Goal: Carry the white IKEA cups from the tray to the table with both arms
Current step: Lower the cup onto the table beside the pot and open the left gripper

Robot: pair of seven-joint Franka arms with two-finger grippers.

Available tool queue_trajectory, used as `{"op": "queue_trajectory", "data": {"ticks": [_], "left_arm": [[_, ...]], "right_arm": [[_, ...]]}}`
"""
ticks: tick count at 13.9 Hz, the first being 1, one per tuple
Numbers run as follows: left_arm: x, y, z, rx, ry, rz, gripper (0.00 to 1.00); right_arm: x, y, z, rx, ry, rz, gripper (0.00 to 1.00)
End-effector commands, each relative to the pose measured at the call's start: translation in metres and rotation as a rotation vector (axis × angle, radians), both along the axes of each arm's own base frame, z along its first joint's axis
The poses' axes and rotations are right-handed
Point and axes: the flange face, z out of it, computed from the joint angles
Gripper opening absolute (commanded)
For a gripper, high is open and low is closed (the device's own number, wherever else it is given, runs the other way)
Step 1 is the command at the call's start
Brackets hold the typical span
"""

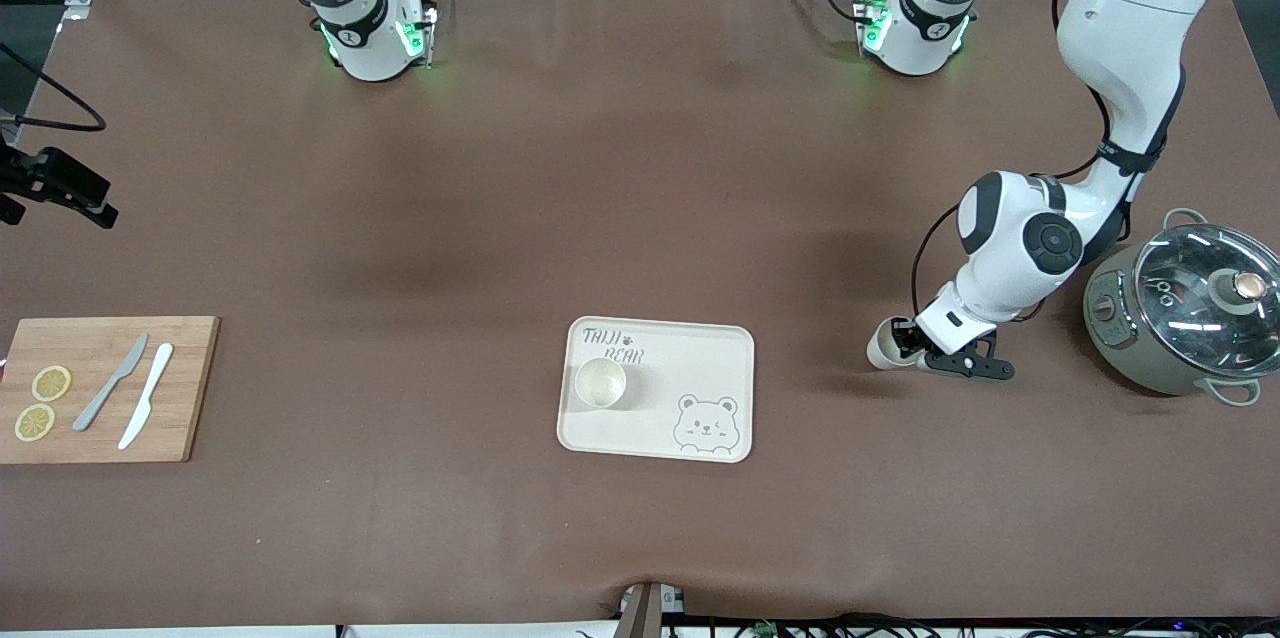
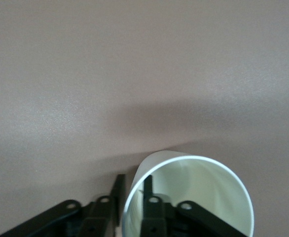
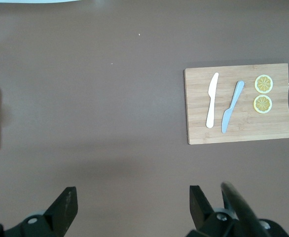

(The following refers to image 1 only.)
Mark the cream tray with bear print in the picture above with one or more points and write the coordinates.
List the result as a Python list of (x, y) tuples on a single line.
[(650, 368)]

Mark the metal table clamp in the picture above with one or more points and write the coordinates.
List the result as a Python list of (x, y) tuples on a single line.
[(648, 613)]

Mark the white plastic knife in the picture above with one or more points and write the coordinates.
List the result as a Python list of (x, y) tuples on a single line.
[(145, 398)]

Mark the brown table mat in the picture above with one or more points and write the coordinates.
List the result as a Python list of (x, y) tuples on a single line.
[(500, 168)]

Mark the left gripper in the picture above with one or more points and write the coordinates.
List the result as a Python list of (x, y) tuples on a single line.
[(908, 337)]

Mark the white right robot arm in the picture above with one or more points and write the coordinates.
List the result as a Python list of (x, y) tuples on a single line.
[(360, 38)]

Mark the glass cooker lid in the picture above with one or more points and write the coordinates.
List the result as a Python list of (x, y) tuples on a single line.
[(1190, 318)]

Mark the lemon slice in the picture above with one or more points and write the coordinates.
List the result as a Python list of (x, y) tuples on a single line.
[(35, 423), (51, 383)]

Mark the grey plastic knife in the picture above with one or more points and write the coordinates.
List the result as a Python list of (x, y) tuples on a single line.
[(105, 388)]

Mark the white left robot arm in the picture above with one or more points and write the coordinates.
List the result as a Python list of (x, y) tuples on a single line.
[(1130, 28)]

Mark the wooden cutting board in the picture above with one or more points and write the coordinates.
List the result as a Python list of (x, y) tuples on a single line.
[(100, 438)]

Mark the cream paper cup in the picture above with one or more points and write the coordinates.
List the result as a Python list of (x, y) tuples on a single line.
[(600, 383), (880, 350)]

